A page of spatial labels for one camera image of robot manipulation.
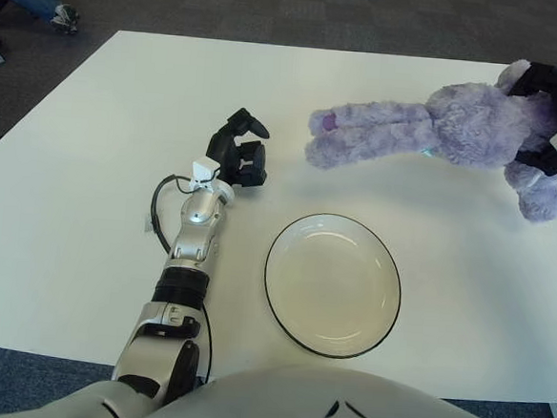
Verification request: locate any grey robot torso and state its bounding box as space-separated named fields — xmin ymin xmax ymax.
xmin=38 ymin=347 xmax=557 ymax=418

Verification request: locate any purple plush bunny doll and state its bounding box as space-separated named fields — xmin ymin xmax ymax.
xmin=299 ymin=43 xmax=557 ymax=224

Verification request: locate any black left forearm cable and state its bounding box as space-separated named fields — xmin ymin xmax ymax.
xmin=146 ymin=174 xmax=194 ymax=256

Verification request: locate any grey sneaker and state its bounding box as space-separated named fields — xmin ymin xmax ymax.
xmin=49 ymin=2 xmax=81 ymax=34

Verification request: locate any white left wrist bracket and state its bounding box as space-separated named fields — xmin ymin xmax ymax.
xmin=187 ymin=155 xmax=222 ymax=193

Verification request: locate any white plate with black rim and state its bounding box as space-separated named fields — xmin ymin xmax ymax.
xmin=258 ymin=209 xmax=408 ymax=363

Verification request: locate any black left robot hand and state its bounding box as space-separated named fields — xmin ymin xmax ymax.
xmin=203 ymin=105 xmax=273 ymax=190

